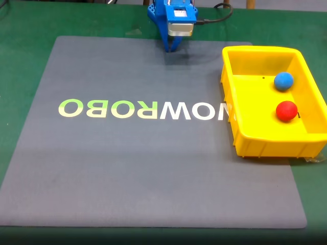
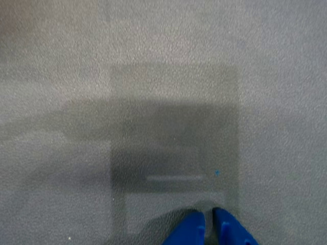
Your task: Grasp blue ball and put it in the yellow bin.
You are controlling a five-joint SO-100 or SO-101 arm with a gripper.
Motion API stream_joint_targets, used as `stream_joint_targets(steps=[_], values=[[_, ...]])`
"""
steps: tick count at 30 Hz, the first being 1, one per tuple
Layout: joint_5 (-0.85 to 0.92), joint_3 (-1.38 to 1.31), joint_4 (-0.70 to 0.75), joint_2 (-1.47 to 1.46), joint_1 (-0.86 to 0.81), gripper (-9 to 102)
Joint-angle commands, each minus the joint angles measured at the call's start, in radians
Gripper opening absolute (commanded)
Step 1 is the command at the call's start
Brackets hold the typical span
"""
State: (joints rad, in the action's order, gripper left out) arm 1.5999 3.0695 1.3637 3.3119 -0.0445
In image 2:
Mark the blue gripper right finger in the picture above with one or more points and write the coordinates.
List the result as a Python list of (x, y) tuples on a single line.
[(232, 229)]

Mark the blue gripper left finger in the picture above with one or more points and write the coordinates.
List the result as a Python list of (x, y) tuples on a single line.
[(186, 229)]

